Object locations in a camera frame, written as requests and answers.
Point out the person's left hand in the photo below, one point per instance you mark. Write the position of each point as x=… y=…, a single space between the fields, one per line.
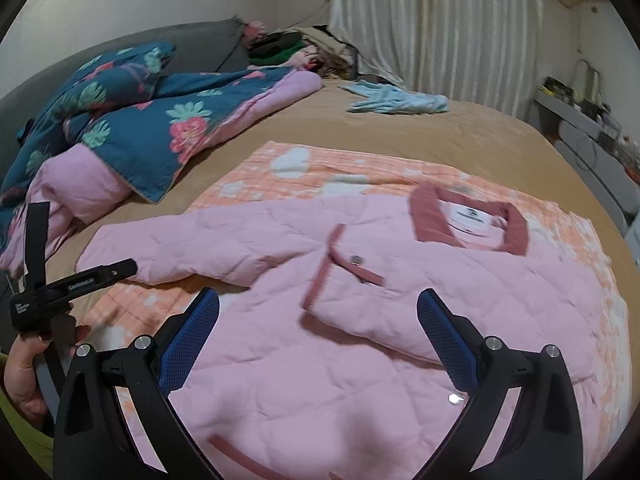
x=19 y=377

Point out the white striped curtain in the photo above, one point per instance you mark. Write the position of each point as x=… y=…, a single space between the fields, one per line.
x=479 y=51

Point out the grey curved dressing table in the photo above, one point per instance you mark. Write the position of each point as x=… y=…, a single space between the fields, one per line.
x=576 y=137

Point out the yellow-green sleeve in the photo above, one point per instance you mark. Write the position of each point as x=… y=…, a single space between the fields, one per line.
x=35 y=441

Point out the pile of mixed clothes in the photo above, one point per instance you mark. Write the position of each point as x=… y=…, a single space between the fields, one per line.
x=311 y=48

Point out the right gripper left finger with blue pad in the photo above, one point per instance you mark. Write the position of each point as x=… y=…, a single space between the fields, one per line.
x=92 y=439

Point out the light blue garment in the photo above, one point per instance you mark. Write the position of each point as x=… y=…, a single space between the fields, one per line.
x=387 y=99

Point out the clutter on dressing table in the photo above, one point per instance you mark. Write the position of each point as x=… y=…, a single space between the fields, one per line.
x=584 y=95

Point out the pink quilted jacket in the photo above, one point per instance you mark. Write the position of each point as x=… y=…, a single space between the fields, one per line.
x=319 y=368

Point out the tan bed sheet mattress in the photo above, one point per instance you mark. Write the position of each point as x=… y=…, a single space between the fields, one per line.
x=475 y=139

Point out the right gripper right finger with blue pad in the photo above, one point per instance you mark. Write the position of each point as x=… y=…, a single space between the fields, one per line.
x=543 y=439

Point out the blue floral pink duvet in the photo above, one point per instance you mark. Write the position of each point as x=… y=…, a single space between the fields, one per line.
x=121 y=125

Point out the grey headboard cushion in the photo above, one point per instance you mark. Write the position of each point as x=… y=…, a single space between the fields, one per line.
x=200 y=47

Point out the orange white plaid blanket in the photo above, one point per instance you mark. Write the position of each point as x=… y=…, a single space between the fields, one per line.
x=280 y=171

